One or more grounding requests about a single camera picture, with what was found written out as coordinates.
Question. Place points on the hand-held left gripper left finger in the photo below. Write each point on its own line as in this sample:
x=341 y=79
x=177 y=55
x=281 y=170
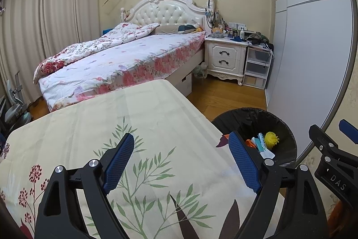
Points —
x=117 y=166

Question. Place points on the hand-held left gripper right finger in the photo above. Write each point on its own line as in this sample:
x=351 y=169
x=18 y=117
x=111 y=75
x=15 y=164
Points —
x=244 y=166

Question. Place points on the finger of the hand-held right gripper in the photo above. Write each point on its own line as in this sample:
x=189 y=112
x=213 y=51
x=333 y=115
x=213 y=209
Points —
x=349 y=129
x=320 y=135

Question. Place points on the orange paper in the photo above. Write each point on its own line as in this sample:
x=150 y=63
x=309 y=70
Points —
x=249 y=143

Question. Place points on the teal and white box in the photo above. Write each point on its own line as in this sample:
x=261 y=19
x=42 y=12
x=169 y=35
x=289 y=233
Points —
x=255 y=142

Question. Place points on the white tube with green print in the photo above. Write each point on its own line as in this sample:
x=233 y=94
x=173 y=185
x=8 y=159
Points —
x=264 y=148

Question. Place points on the yellow foam fruit net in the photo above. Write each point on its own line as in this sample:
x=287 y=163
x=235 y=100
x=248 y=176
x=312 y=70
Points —
x=271 y=139

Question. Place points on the bin with black liner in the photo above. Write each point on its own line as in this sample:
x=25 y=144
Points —
x=237 y=121

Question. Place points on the person's right forearm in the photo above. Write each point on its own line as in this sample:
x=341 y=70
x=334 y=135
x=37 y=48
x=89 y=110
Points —
x=338 y=216

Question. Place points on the beige floral tablecloth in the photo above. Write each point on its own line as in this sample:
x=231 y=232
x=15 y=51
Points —
x=112 y=110

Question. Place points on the white sliding wardrobe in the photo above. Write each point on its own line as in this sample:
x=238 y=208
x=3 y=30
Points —
x=307 y=45

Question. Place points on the clear plastic drawer unit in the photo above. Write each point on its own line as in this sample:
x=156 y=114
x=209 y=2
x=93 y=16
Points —
x=257 y=68

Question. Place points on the clear plastic bag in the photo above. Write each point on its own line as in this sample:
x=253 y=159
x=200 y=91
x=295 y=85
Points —
x=200 y=71

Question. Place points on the white nightstand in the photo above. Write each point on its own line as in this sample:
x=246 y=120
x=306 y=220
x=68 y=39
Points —
x=225 y=59

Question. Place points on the white tufted bed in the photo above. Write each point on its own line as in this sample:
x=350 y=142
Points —
x=139 y=57

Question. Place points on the grey office chair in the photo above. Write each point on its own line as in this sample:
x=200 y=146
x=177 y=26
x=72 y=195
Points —
x=16 y=113

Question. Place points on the floral quilt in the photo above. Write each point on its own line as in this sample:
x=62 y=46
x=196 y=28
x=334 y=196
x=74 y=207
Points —
x=92 y=45

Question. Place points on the cluster of small bottles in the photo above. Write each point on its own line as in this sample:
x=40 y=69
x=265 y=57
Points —
x=235 y=33

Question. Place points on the yellow plush toy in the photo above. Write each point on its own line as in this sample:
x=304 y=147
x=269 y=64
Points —
x=200 y=29

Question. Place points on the beige and teal pillow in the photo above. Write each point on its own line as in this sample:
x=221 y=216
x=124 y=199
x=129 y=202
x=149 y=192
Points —
x=170 y=29

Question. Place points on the beige curtain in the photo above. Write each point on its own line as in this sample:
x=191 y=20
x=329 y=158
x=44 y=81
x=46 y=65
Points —
x=72 y=1
x=22 y=26

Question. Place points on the white wall outlet strip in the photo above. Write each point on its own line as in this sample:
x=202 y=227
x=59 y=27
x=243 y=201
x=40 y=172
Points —
x=237 y=25

